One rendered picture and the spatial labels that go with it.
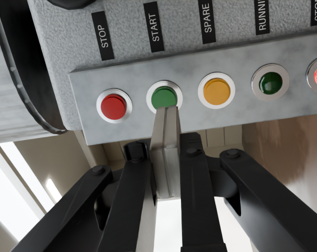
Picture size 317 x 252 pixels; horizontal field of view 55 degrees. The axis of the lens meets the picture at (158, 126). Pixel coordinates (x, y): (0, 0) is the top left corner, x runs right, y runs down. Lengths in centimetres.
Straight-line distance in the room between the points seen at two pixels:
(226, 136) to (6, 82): 857
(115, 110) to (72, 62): 7
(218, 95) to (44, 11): 19
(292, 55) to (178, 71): 11
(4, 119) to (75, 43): 13
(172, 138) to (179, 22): 17
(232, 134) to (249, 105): 852
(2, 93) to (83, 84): 10
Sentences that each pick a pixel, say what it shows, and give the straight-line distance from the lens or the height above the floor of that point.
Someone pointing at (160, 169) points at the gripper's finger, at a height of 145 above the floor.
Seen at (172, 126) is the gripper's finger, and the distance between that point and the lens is 17.
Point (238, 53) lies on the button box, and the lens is 30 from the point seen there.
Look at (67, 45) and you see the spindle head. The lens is 33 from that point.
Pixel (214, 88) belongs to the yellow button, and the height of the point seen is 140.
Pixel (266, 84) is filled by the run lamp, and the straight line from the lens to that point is 30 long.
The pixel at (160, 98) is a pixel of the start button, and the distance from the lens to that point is 29.
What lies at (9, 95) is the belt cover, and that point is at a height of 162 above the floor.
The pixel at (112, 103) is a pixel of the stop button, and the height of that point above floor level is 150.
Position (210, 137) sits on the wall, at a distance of 877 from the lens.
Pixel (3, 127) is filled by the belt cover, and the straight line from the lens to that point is 41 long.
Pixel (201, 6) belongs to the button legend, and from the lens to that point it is 31.
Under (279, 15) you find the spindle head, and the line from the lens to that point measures 32.
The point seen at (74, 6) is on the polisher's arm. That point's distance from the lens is 31.
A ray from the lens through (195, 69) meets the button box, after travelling 30.
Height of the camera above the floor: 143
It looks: 6 degrees up
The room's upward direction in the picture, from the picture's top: 98 degrees counter-clockwise
